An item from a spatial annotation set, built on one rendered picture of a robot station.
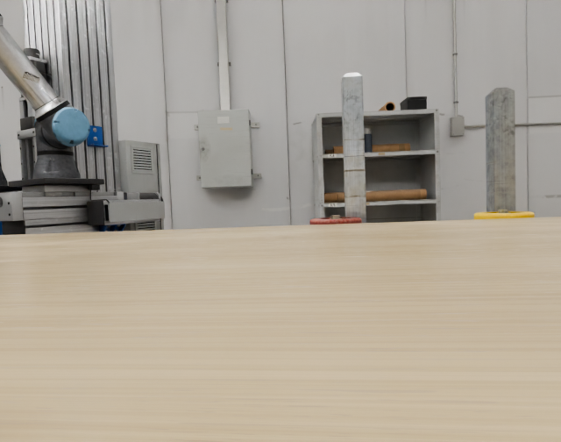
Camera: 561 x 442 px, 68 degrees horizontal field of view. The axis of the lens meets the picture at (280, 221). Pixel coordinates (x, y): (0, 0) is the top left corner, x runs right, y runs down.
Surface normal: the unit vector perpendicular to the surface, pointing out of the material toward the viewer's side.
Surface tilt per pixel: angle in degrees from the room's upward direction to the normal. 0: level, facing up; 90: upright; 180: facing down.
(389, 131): 90
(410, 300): 0
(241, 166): 90
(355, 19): 90
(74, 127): 96
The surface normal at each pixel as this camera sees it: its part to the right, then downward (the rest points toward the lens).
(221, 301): -0.04, -1.00
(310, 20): 0.00, 0.05
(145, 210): 0.87, 0.00
